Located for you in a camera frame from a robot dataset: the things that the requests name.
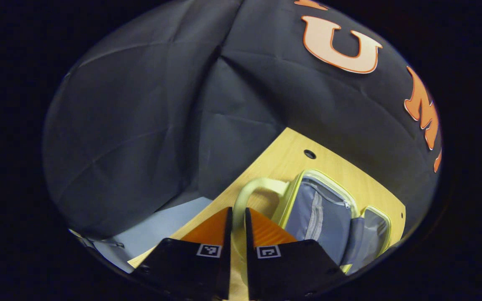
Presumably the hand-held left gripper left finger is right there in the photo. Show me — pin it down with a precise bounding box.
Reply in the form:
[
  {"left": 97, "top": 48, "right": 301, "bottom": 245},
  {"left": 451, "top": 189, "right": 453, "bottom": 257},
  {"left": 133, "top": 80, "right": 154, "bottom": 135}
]
[{"left": 133, "top": 207, "right": 233, "bottom": 301}]

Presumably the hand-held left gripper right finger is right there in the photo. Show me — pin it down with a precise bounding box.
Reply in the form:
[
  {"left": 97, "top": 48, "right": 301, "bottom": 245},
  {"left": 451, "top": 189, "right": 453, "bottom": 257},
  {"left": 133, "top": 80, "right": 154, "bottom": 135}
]
[{"left": 245, "top": 207, "right": 346, "bottom": 301}]

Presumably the pale yellow suitcase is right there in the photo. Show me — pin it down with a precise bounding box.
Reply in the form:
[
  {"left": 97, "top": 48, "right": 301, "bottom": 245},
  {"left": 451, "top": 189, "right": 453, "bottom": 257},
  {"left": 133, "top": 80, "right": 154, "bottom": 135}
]
[{"left": 233, "top": 169, "right": 392, "bottom": 277}]

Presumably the black backdrop cloth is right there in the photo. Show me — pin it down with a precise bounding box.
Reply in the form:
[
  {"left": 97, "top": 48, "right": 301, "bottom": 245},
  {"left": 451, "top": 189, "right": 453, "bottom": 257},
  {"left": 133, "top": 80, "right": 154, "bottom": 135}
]
[{"left": 42, "top": 0, "right": 442, "bottom": 241}]

